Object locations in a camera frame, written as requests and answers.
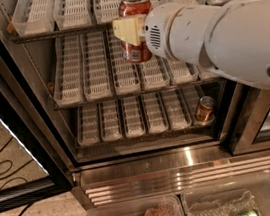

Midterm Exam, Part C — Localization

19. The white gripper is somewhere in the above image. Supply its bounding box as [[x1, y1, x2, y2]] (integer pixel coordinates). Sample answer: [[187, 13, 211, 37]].
[[112, 2, 184, 59]]

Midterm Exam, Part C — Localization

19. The red coke can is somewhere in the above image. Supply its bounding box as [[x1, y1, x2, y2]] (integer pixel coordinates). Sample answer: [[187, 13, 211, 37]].
[[118, 0, 152, 64]]

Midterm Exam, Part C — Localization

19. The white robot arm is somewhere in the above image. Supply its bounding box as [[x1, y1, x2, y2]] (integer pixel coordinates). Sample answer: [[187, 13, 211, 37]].
[[112, 0, 270, 89]]

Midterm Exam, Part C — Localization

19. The stainless steel fridge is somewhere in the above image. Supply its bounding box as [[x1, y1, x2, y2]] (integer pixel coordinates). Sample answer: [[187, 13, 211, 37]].
[[0, 0, 270, 208]]

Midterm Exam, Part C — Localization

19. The orange soda can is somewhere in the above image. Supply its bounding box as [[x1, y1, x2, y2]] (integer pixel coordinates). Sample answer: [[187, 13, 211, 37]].
[[195, 96, 216, 124]]

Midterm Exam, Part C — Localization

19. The closed right fridge door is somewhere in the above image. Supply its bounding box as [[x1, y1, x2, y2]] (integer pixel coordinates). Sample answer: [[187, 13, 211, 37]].
[[229, 87, 270, 155]]

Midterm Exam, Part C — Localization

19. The open glass fridge door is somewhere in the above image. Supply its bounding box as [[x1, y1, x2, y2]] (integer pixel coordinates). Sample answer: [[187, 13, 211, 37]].
[[0, 38, 74, 213]]

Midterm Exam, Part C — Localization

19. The green can in bin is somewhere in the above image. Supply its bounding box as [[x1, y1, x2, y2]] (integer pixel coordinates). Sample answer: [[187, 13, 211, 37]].
[[231, 208, 262, 216]]

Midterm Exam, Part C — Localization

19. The right clear plastic bin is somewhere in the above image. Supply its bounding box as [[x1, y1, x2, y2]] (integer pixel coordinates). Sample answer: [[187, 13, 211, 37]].
[[181, 172, 270, 216]]

